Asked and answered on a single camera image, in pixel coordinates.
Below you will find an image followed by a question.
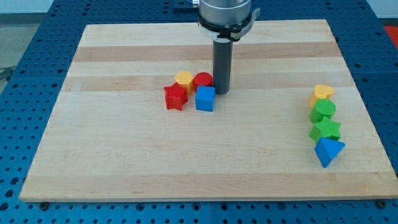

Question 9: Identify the green cylinder block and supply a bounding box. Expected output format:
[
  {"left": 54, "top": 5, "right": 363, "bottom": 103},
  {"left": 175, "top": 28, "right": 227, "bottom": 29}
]
[{"left": 309, "top": 99, "right": 336, "bottom": 123}]

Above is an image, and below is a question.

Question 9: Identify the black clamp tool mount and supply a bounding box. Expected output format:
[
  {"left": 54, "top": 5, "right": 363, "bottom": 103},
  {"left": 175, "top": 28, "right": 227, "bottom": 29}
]
[{"left": 197, "top": 8, "right": 261, "bottom": 42}]

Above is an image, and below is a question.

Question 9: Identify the blue triangle block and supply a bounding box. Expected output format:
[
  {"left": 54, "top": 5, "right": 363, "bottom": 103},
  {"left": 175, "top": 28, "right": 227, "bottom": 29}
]
[{"left": 314, "top": 138, "right": 346, "bottom": 168}]

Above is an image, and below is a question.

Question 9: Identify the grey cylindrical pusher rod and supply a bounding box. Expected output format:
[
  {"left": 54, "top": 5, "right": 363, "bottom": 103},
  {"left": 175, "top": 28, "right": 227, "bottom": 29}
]
[{"left": 213, "top": 41, "right": 233, "bottom": 95}]

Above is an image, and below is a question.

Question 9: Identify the green star block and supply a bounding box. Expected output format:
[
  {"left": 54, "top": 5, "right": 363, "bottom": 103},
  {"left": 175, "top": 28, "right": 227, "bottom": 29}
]
[{"left": 308, "top": 117, "right": 341, "bottom": 143}]

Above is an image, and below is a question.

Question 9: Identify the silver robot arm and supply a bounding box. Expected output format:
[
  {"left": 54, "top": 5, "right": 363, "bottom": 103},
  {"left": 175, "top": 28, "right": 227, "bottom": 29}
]
[{"left": 198, "top": 0, "right": 261, "bottom": 95}]

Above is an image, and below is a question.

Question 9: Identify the yellow heart block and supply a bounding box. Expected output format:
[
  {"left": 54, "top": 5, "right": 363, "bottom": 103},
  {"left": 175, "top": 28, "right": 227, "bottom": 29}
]
[{"left": 309, "top": 84, "right": 334, "bottom": 108}]

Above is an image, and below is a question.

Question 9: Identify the light wooden board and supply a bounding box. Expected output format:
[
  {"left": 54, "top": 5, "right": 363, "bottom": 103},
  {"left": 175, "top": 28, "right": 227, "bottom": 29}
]
[{"left": 20, "top": 19, "right": 397, "bottom": 202}]

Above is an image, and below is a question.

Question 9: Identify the red cylinder block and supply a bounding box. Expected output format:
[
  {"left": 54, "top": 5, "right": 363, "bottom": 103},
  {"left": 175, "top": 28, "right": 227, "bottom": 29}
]
[{"left": 193, "top": 72, "right": 213, "bottom": 91}]

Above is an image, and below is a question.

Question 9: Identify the blue cube block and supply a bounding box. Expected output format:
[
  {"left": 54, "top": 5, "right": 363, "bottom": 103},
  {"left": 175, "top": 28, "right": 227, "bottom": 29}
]
[{"left": 195, "top": 86, "right": 215, "bottom": 111}]

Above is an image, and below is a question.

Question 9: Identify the red star block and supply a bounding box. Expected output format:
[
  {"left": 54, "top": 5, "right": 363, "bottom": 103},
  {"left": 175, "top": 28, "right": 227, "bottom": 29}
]
[{"left": 164, "top": 82, "right": 188, "bottom": 111}]

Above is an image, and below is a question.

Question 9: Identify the yellow hexagon block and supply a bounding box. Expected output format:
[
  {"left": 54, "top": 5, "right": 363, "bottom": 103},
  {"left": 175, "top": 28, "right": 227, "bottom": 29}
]
[{"left": 174, "top": 71, "right": 195, "bottom": 95}]

